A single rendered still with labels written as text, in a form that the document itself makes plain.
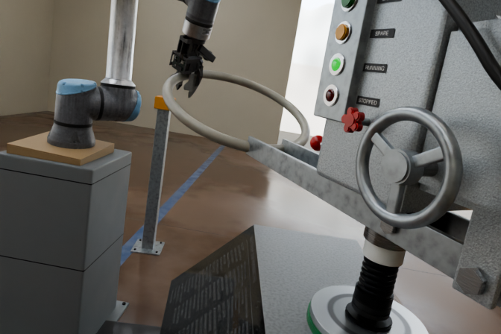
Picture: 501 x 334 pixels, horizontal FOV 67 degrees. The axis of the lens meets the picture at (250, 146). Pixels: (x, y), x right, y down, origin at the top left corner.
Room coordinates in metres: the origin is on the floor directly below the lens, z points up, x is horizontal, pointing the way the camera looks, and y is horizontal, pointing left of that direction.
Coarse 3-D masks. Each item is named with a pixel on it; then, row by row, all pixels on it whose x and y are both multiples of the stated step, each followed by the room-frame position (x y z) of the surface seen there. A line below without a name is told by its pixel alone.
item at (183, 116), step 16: (176, 80) 1.21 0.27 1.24; (224, 80) 1.40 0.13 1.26; (240, 80) 1.41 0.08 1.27; (272, 96) 1.39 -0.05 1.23; (176, 112) 1.03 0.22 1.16; (192, 128) 1.00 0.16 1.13; (208, 128) 0.99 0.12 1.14; (304, 128) 1.21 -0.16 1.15; (224, 144) 0.98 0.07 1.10; (240, 144) 0.98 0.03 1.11; (304, 144) 1.12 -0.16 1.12
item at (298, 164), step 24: (264, 144) 0.93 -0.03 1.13; (288, 144) 1.03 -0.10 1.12; (288, 168) 0.82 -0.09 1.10; (312, 168) 0.75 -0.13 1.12; (312, 192) 0.74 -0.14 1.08; (336, 192) 0.68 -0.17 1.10; (360, 216) 0.62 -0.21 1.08; (456, 216) 0.59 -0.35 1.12; (408, 240) 0.53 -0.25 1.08; (432, 240) 0.50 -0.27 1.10; (456, 240) 0.48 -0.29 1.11; (432, 264) 0.49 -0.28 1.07; (456, 264) 0.47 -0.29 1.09; (480, 288) 0.40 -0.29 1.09
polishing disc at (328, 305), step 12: (324, 288) 0.72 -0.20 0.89; (336, 288) 0.72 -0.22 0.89; (348, 288) 0.73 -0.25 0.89; (312, 300) 0.66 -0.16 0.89; (324, 300) 0.67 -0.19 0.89; (336, 300) 0.68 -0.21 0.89; (348, 300) 0.68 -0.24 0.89; (312, 312) 0.62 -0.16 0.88; (324, 312) 0.63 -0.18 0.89; (336, 312) 0.64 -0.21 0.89; (396, 312) 0.67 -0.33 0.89; (408, 312) 0.67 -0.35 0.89; (324, 324) 0.59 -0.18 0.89; (336, 324) 0.60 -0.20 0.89; (348, 324) 0.60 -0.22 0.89; (396, 324) 0.63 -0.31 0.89; (408, 324) 0.63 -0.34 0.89; (420, 324) 0.64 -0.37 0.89
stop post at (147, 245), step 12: (156, 96) 2.44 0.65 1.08; (156, 108) 2.44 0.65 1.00; (156, 120) 2.46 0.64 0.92; (168, 120) 2.49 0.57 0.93; (156, 132) 2.46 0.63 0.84; (156, 144) 2.46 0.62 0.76; (156, 156) 2.46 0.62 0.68; (156, 168) 2.46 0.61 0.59; (156, 180) 2.46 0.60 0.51; (156, 192) 2.46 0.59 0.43; (156, 204) 2.46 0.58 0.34; (156, 216) 2.46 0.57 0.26; (144, 228) 2.46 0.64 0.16; (156, 228) 2.50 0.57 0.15; (144, 240) 2.46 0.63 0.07; (144, 252) 2.41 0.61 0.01; (156, 252) 2.43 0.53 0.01
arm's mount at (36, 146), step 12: (48, 132) 1.68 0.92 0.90; (12, 144) 1.42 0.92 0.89; (24, 144) 1.45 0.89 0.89; (36, 144) 1.48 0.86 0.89; (48, 144) 1.51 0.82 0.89; (96, 144) 1.64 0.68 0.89; (108, 144) 1.68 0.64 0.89; (36, 156) 1.42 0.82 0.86; (48, 156) 1.41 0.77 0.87; (60, 156) 1.41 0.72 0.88; (72, 156) 1.43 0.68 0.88; (84, 156) 1.45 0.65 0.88; (96, 156) 1.54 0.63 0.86
